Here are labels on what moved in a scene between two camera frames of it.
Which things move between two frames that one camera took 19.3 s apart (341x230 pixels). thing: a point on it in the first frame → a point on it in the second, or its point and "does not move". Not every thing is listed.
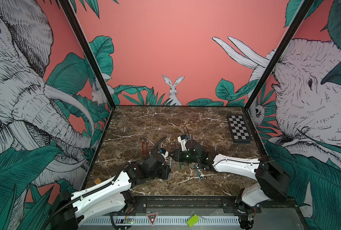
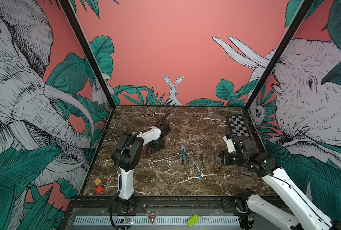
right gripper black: [179, 157] → [224, 159]
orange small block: [97, 181] does not move
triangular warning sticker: [152, 218] does not move
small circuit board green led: [130, 221] does not move
